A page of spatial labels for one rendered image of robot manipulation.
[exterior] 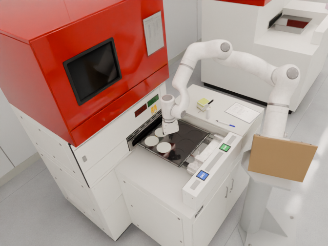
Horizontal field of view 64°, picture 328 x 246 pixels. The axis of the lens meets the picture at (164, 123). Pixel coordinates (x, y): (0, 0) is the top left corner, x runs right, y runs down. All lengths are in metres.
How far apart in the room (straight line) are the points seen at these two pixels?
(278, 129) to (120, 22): 1.03
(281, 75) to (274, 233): 1.39
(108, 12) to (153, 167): 0.99
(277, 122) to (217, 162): 0.41
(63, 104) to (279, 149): 1.16
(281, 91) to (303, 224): 1.37
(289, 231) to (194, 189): 1.25
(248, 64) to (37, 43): 1.09
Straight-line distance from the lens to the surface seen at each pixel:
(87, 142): 1.56
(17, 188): 3.22
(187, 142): 1.80
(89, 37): 1.30
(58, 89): 1.26
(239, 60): 1.61
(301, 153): 1.62
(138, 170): 1.78
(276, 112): 1.62
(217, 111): 1.95
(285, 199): 2.72
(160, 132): 1.89
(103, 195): 1.91
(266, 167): 1.72
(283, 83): 1.60
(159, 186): 1.68
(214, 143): 1.82
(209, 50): 1.55
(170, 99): 1.51
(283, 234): 2.49
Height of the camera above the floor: 2.19
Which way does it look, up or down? 41 degrees down
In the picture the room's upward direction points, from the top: 7 degrees counter-clockwise
